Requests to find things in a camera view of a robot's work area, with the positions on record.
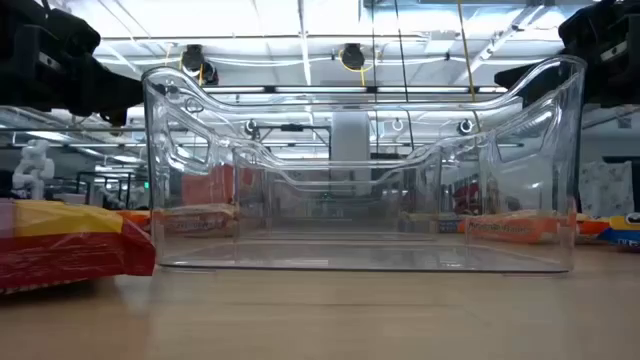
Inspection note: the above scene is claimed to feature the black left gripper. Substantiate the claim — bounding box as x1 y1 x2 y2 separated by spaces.
14 24 147 126

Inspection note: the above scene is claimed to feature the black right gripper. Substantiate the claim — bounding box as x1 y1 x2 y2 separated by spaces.
494 29 632 109

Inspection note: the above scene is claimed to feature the red yellow ramen packet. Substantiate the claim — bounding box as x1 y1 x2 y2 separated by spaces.
0 198 157 296

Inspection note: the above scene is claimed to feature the floral patterned cloth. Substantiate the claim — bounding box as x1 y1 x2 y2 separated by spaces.
578 160 635 224

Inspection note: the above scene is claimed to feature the orange red panel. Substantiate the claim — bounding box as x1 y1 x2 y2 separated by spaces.
180 164 256 206

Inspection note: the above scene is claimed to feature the white pillar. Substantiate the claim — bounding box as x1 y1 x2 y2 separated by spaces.
330 110 372 197

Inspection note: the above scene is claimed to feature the large clear plastic bin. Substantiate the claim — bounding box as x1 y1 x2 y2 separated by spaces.
141 54 587 275

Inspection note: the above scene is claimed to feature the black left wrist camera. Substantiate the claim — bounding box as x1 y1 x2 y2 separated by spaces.
42 7 102 57

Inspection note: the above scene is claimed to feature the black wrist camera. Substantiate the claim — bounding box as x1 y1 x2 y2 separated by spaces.
558 0 626 52
42 7 102 57

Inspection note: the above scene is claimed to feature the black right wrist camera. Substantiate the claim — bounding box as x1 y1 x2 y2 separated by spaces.
558 0 626 52

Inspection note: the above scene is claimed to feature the yellow hanging cable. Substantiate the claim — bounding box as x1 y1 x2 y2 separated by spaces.
455 0 477 104

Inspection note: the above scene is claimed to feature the black ceiling cable reel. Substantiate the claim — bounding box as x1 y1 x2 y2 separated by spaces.
341 42 367 71
179 43 220 86

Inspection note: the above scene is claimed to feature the black metal frame rack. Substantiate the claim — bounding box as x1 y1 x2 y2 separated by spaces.
74 171 151 210

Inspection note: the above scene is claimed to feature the black hanging cable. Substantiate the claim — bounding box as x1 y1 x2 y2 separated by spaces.
393 0 416 151

